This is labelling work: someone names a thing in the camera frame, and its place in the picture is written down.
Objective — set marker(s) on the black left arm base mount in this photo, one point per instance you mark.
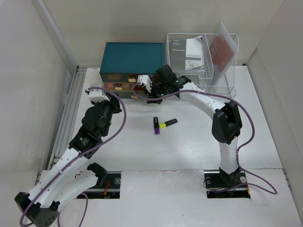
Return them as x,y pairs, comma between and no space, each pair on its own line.
107,186

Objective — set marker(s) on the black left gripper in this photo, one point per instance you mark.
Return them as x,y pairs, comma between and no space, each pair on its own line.
113,102

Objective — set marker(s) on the white wire file rack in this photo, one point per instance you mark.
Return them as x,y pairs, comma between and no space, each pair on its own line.
202,78

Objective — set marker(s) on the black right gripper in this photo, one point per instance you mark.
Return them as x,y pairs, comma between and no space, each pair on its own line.
151,94

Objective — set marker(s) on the black yellow highlighter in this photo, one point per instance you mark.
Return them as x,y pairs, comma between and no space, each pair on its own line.
168,123

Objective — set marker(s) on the black purple highlighter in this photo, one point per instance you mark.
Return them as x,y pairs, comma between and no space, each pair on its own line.
156,125

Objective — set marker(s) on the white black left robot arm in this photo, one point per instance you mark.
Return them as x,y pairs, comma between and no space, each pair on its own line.
43,203

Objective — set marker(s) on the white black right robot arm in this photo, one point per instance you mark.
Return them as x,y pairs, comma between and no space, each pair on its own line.
225,116

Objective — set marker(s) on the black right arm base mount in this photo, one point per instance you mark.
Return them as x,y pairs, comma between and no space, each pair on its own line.
221,186

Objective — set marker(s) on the clear zip pouch red card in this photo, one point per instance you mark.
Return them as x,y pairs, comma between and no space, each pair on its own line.
223,51

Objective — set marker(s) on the teal drawer organizer box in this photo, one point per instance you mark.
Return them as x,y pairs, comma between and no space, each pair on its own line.
123,62

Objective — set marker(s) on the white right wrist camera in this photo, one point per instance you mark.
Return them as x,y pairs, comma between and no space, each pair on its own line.
144,80

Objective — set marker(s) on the grey setup guide booklet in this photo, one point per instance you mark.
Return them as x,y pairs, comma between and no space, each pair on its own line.
187,54

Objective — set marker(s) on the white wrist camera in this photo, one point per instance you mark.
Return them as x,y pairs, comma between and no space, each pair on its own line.
144,80
97,95

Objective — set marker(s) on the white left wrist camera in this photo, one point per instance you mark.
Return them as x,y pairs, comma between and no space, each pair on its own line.
97,95

